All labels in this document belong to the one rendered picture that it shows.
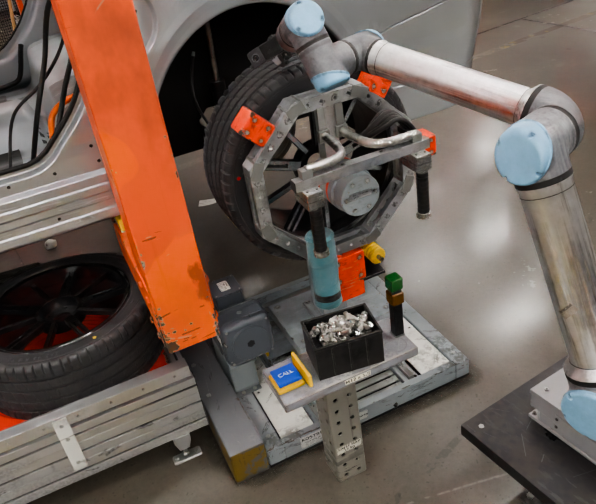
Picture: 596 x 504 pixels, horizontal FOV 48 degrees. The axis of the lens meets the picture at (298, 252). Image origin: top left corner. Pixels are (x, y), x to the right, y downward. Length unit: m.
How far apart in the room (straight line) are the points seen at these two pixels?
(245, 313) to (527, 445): 0.98
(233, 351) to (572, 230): 1.25
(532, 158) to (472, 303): 1.57
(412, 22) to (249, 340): 1.27
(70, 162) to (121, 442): 0.91
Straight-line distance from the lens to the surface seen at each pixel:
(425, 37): 2.61
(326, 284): 2.03
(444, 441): 2.33
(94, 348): 2.18
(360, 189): 1.92
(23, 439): 2.19
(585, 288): 1.49
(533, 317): 2.82
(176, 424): 2.29
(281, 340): 2.54
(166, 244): 1.82
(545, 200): 1.41
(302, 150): 2.08
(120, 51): 1.63
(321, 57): 1.68
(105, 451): 2.28
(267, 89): 1.96
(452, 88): 1.61
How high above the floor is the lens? 1.76
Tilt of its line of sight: 32 degrees down
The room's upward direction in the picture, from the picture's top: 9 degrees counter-clockwise
